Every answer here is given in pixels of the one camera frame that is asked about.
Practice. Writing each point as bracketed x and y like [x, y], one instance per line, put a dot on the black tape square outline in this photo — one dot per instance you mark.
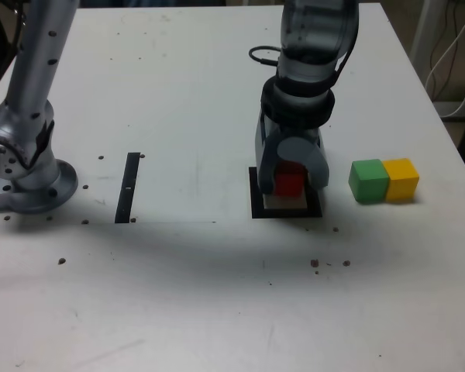
[286, 214]

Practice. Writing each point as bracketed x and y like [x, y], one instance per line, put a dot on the white post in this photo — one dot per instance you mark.
[420, 31]

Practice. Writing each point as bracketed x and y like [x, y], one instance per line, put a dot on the pale flat box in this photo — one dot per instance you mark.
[449, 110]

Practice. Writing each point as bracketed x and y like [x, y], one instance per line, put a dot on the green cube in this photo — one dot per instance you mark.
[368, 182]

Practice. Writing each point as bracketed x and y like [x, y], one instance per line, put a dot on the yellow cube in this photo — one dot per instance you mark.
[401, 180]

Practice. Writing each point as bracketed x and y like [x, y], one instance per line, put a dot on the black tape strip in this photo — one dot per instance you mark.
[127, 186]

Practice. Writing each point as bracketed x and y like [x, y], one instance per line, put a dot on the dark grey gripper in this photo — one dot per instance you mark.
[294, 131]

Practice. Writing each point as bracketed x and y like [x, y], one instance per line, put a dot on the red cube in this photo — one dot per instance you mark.
[288, 184]

